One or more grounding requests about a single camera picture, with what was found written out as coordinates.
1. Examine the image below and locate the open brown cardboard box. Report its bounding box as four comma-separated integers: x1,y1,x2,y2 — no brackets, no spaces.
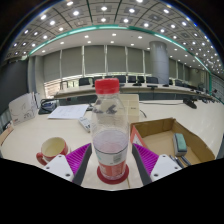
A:
129,117,217,168

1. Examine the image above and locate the green eraser block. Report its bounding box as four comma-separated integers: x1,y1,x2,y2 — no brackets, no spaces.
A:
172,132,188,158

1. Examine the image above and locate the clear red-capped water bottle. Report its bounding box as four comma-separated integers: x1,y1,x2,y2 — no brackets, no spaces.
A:
90,77,130,182

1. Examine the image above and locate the black desk phone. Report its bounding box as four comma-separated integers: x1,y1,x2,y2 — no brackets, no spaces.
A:
38,98,59,115

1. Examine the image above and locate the group of ceiling lights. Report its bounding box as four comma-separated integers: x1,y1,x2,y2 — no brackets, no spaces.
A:
6,0,224,73

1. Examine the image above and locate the long curved conference desk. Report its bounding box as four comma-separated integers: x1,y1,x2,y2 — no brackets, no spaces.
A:
53,82,221,106

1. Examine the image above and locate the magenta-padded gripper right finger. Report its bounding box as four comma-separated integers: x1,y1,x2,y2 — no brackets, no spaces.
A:
131,143,183,186

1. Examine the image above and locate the row of black office chairs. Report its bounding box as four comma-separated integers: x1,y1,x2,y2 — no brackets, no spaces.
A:
59,74,208,93

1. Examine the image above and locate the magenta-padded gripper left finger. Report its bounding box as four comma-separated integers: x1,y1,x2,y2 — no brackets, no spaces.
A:
42,142,93,186

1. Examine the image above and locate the small black tabletop device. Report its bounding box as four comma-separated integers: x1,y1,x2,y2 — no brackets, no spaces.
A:
182,97,198,110

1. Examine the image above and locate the white carton box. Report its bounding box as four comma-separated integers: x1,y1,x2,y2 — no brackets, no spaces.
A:
8,92,39,127

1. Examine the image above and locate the white paper sheet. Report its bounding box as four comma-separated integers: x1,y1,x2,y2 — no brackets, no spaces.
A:
47,103,90,120

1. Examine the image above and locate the white power strip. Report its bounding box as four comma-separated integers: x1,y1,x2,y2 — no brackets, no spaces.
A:
78,116,93,133

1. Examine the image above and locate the red and cream mug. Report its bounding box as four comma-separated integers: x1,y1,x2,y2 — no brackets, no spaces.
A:
35,136,70,167

